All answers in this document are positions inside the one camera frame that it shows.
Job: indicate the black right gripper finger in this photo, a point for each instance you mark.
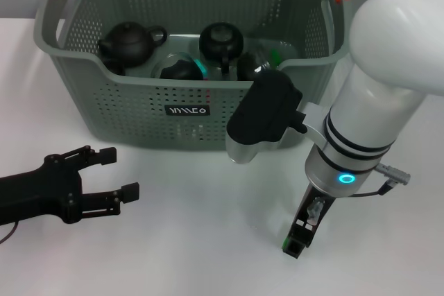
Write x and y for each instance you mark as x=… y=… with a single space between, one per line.
x=298 y=240

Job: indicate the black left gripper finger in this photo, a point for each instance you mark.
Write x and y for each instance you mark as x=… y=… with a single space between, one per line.
x=114 y=199
x=93 y=157

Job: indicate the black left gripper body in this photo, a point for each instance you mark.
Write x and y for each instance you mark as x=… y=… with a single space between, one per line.
x=45 y=188

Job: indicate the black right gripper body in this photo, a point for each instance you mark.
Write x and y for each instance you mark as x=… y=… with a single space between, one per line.
x=314 y=206

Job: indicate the green car-shaped brick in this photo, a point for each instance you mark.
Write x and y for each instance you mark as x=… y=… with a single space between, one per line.
x=284 y=242

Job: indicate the glass teacup black base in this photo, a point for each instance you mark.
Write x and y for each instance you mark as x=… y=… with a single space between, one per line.
x=249 y=65
x=220 y=44
x=177 y=69

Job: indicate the dark green building brick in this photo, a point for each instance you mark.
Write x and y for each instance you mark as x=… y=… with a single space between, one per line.
x=275 y=57

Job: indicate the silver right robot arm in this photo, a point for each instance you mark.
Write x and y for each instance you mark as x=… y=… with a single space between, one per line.
x=374 y=84

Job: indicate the grey perforated storage bin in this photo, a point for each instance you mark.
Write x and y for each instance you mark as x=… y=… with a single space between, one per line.
x=173 y=119

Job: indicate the black clay teapot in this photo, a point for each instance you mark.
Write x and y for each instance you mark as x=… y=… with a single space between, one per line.
x=130 y=44

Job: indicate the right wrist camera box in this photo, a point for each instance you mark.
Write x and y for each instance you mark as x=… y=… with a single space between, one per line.
x=267 y=112

